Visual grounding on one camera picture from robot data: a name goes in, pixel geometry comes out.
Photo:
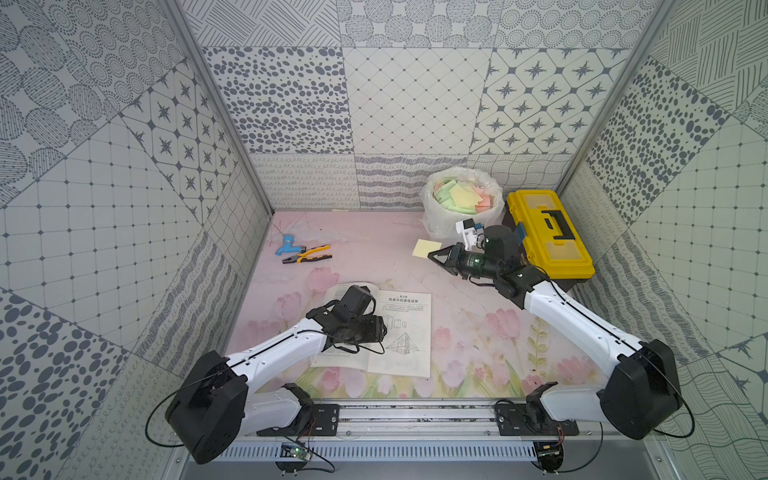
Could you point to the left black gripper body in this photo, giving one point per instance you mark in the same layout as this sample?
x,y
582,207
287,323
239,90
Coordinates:
x,y
372,327

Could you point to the yellow black toolbox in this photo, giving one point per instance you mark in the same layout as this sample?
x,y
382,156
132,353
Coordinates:
x,y
549,238

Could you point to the sketch tutorial book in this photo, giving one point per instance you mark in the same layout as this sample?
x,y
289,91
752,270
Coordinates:
x,y
405,349

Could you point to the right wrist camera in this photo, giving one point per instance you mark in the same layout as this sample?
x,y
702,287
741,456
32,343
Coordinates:
x,y
471,233

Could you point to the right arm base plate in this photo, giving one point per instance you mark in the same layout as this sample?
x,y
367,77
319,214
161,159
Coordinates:
x,y
517,419

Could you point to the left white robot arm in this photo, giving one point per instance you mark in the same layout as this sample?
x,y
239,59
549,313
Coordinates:
x,y
243,374

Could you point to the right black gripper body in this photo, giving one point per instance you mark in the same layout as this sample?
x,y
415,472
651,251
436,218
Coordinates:
x,y
478,263

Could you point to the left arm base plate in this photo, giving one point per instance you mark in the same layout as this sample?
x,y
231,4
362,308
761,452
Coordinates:
x,y
317,420

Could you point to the yellow sticky note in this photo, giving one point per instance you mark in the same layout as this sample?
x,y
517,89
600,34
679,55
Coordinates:
x,y
424,247
465,198

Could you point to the blue plastic faucet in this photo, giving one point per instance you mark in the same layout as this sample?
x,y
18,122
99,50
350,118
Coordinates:
x,y
289,247

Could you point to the floral pink table mat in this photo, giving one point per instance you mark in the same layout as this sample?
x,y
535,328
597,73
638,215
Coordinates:
x,y
482,345

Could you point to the white trash bin with liner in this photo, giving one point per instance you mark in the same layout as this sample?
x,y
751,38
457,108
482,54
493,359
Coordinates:
x,y
440,212

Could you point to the yellow black pliers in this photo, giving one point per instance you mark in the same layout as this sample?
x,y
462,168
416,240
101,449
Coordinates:
x,y
314,254

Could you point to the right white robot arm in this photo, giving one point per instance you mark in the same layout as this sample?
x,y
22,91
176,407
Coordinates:
x,y
642,388

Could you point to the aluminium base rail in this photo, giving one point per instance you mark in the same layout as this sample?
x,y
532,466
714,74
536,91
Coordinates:
x,y
414,420

